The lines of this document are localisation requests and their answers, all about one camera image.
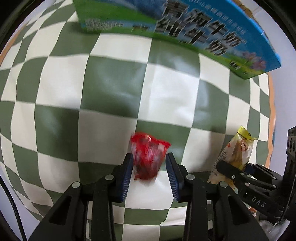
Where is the clear yellow biscuit stick bag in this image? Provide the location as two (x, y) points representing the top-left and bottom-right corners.
(207, 126), (257, 189)

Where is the small red candy packet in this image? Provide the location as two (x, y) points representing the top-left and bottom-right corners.
(130, 133), (171, 180)

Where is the green white checkered tablecloth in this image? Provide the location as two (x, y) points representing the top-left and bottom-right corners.
(1, 1), (270, 235)

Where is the blue green milk carton box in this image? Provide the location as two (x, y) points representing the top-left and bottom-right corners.
(74, 1), (281, 79)

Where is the black cable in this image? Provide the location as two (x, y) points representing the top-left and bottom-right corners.
(0, 176), (28, 241)

